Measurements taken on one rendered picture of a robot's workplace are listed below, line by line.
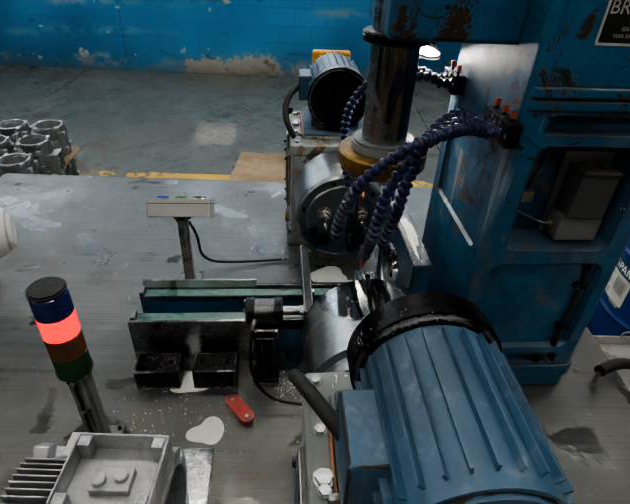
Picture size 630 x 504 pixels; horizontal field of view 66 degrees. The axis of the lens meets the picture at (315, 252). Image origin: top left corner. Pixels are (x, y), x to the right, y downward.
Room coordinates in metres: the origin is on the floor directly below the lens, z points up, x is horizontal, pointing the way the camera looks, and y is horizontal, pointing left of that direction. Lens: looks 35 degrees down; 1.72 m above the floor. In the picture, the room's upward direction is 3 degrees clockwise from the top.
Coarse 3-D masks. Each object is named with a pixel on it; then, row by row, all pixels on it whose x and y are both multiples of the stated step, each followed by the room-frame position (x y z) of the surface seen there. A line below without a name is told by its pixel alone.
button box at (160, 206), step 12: (156, 204) 1.12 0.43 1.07; (168, 204) 1.12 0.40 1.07; (180, 204) 1.12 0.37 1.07; (192, 204) 1.12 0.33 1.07; (204, 204) 1.13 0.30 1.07; (156, 216) 1.10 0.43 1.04; (168, 216) 1.10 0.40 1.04; (180, 216) 1.11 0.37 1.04; (192, 216) 1.11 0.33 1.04; (204, 216) 1.11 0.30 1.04
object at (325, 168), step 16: (320, 160) 1.26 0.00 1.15; (336, 160) 1.24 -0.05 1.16; (304, 176) 1.23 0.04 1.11; (320, 176) 1.17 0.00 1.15; (336, 176) 1.14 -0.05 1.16; (304, 192) 1.15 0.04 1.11; (320, 192) 1.13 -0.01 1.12; (336, 192) 1.13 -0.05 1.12; (368, 192) 1.15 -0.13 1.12; (304, 208) 1.12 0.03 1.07; (320, 208) 1.13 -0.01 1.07; (336, 208) 1.13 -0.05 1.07; (352, 208) 1.14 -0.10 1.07; (368, 208) 1.14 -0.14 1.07; (304, 224) 1.13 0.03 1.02; (320, 224) 1.13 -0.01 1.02; (352, 224) 1.14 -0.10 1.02; (368, 224) 1.14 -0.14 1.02; (320, 240) 1.12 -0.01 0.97; (352, 240) 1.13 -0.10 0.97
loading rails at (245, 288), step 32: (160, 288) 0.95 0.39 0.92; (192, 288) 0.95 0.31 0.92; (224, 288) 0.96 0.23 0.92; (256, 288) 0.97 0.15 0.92; (288, 288) 0.97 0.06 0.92; (320, 288) 0.98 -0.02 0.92; (128, 320) 0.81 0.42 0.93; (160, 320) 0.81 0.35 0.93; (192, 320) 0.82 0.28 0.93; (224, 320) 0.83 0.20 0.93; (288, 320) 0.84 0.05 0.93; (160, 352) 0.81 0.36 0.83; (192, 352) 0.82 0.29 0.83; (288, 352) 0.83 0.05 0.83
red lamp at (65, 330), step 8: (72, 312) 0.58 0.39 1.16; (64, 320) 0.56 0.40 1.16; (72, 320) 0.58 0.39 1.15; (40, 328) 0.56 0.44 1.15; (48, 328) 0.55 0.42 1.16; (56, 328) 0.56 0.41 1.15; (64, 328) 0.56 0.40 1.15; (72, 328) 0.57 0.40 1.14; (80, 328) 0.59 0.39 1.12; (48, 336) 0.55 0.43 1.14; (56, 336) 0.55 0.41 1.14; (64, 336) 0.56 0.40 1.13; (72, 336) 0.57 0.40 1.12
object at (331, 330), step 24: (336, 288) 0.70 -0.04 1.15; (360, 288) 0.69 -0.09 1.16; (384, 288) 0.69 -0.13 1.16; (312, 312) 0.68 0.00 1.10; (336, 312) 0.64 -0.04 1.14; (360, 312) 0.62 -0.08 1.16; (312, 336) 0.62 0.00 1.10; (336, 336) 0.58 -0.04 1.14; (312, 360) 0.57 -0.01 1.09; (336, 360) 0.54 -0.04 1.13
